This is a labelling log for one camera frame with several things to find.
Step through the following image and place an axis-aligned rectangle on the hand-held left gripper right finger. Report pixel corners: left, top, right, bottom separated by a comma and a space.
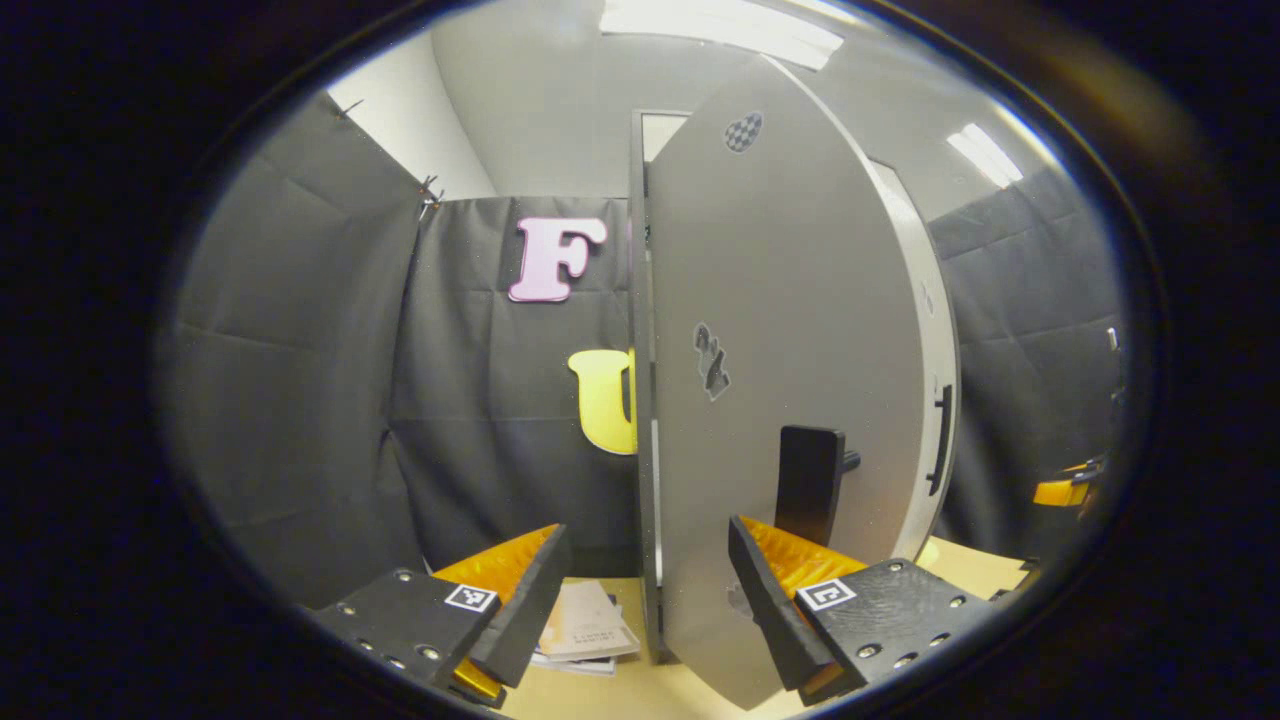
727, 513, 1001, 707

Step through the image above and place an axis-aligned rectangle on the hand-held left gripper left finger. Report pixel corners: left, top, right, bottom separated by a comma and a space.
310, 522, 574, 709

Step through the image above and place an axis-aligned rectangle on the white cabinet door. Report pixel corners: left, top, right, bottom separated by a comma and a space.
868, 158, 963, 563
640, 55, 933, 712

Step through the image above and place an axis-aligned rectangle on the white cabinet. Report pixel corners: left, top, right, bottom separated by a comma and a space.
628, 108, 693, 666

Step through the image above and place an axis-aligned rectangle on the paper booklet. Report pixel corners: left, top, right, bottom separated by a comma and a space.
529, 579, 643, 678

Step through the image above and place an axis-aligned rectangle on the small ceiling light panel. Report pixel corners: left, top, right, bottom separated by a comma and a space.
946, 121, 1026, 190

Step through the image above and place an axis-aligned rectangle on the black backdrop cloth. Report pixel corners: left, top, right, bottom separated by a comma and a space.
158, 90, 1129, 613

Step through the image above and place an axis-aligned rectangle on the large ceiling light panel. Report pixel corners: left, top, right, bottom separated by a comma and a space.
598, 0, 847, 72

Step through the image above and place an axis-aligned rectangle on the black door handle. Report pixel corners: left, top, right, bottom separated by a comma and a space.
925, 384, 955, 499
774, 424, 862, 550

